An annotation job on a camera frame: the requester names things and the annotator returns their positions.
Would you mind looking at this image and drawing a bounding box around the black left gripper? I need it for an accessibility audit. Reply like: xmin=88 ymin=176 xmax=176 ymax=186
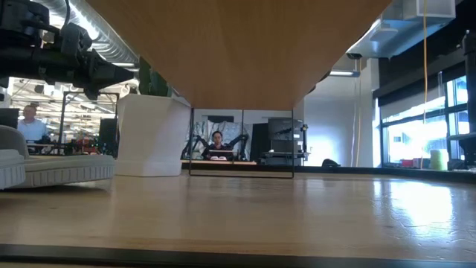
xmin=72 ymin=48 xmax=135 ymax=101

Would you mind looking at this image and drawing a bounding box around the black workcell frame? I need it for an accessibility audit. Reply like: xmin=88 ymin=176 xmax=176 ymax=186
xmin=59 ymin=91 xmax=120 ymax=156

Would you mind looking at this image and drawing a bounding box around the black equipment rack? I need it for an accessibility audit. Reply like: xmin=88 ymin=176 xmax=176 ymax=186
xmin=251 ymin=117 xmax=309 ymax=167

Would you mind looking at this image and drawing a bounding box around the black monitor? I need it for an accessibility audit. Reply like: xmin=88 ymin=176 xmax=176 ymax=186
xmin=0 ymin=107 xmax=20 ymax=130

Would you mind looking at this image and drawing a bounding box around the ceiling light strip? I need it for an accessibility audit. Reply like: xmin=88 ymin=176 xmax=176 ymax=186
xmin=329 ymin=69 xmax=361 ymax=78

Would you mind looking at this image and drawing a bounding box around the white hexagonal plant pot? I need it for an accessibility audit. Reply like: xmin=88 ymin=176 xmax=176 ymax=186
xmin=114 ymin=92 xmax=193 ymax=178

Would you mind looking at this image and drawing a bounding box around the silver foil sheet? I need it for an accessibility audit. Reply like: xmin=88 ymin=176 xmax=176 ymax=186
xmin=191 ymin=119 xmax=254 ymax=156

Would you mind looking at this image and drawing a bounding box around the silver spiral ceiling duct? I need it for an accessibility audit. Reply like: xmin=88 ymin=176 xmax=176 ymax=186
xmin=31 ymin=0 xmax=141 ymax=66

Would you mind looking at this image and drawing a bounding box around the large window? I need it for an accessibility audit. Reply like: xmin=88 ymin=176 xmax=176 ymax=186
xmin=379 ymin=74 xmax=472 ymax=167

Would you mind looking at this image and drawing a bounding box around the black aluminium table frame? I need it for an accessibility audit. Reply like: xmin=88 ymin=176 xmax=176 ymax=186
xmin=181 ymin=163 xmax=476 ymax=184

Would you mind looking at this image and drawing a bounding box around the person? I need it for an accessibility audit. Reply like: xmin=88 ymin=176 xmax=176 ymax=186
xmin=16 ymin=104 xmax=49 ymax=144
xmin=201 ymin=130 xmax=234 ymax=162

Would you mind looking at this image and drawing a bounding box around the yellow-green roll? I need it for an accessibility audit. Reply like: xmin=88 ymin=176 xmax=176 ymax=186
xmin=430 ymin=148 xmax=446 ymax=171

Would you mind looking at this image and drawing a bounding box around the wooden table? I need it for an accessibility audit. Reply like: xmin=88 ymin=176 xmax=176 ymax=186
xmin=181 ymin=159 xmax=257 ymax=167

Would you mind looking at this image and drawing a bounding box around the grey ceiling air duct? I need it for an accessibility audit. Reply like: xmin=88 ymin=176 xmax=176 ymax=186
xmin=345 ymin=0 xmax=457 ymax=60

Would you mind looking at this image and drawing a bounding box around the black stand pole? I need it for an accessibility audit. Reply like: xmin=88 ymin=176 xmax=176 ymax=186
xmin=462 ymin=28 xmax=476 ymax=165

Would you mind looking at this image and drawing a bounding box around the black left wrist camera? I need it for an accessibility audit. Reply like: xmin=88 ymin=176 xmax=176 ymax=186
xmin=60 ymin=22 xmax=93 ymax=57

